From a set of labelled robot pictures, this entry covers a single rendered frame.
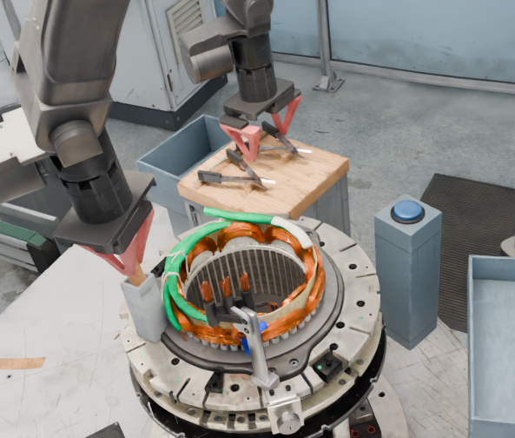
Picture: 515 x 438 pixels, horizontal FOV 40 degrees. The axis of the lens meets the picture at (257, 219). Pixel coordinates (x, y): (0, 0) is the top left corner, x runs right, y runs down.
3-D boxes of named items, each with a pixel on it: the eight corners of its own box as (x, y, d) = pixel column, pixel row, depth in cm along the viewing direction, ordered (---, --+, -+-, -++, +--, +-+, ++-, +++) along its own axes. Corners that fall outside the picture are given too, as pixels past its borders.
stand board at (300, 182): (179, 195, 113) (175, 183, 111) (254, 136, 123) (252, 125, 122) (275, 238, 102) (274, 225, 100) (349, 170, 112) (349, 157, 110)
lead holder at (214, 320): (206, 325, 70) (200, 301, 68) (229, 298, 72) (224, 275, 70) (236, 339, 68) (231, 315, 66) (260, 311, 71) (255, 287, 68)
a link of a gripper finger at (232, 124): (226, 162, 112) (215, 111, 106) (254, 139, 116) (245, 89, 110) (259, 174, 108) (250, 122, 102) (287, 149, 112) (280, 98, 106)
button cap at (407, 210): (409, 225, 101) (409, 219, 100) (387, 213, 103) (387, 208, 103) (427, 211, 103) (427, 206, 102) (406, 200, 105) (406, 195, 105)
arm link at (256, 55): (274, 23, 98) (257, 9, 102) (228, 38, 97) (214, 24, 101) (280, 68, 103) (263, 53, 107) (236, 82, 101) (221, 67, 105)
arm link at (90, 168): (102, 116, 60) (88, 84, 64) (24, 145, 59) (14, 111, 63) (125, 175, 65) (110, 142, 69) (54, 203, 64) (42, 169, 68)
